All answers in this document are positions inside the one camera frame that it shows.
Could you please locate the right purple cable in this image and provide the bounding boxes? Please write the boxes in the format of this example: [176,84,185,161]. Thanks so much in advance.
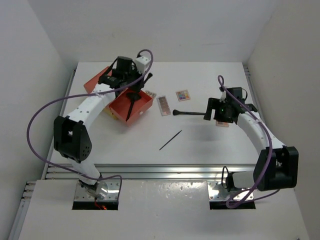
[217,74,282,209]

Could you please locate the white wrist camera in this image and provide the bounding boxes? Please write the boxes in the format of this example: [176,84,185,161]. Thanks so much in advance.
[133,56,151,74]
[219,90,228,103]

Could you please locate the black powder brush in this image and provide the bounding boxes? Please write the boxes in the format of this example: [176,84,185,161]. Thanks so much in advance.
[172,109,205,116]

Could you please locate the orange top drawer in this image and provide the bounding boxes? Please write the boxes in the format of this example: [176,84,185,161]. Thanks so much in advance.
[109,88,153,126]

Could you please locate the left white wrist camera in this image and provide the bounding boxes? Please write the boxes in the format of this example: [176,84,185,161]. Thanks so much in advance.
[133,56,151,74]

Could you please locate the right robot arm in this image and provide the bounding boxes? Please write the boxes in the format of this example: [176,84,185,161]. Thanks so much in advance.
[203,87,299,192]

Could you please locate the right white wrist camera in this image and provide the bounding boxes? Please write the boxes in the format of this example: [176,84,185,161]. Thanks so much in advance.
[219,90,228,103]

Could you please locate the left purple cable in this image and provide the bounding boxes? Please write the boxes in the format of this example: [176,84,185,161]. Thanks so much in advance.
[26,48,154,188]

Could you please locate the colourful square eyeshadow palette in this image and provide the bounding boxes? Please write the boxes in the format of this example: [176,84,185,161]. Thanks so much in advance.
[175,90,191,102]

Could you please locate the four-pan brown eyeshadow palette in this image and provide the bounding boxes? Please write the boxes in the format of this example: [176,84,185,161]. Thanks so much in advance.
[215,121,229,127]

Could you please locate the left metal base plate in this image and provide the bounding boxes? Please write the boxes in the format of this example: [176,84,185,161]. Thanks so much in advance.
[74,179,120,202]

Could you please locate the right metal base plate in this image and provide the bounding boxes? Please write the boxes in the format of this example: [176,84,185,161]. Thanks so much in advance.
[207,180,250,202]

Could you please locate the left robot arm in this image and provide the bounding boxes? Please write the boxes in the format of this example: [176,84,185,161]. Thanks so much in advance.
[53,54,153,193]

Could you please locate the aluminium rail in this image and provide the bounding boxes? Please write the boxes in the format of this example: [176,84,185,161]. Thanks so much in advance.
[39,164,255,180]

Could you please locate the metal base plate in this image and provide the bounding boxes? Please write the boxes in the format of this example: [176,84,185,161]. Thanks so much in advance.
[207,180,250,202]
[74,179,120,202]

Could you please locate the black medium makeup brush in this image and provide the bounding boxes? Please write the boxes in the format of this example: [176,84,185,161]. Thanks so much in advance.
[139,72,153,89]

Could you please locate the small multicolour eyeshadow palette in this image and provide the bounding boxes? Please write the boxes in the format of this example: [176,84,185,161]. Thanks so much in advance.
[145,90,157,100]

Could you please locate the black fan brush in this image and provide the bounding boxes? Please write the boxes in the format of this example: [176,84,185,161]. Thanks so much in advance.
[125,92,141,122]

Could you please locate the purple cable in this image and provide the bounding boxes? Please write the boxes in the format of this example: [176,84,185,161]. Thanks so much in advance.
[217,74,282,209]
[26,48,154,188]

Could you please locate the long nude eyeshadow palette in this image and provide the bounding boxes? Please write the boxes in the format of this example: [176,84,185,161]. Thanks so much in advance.
[156,95,171,117]

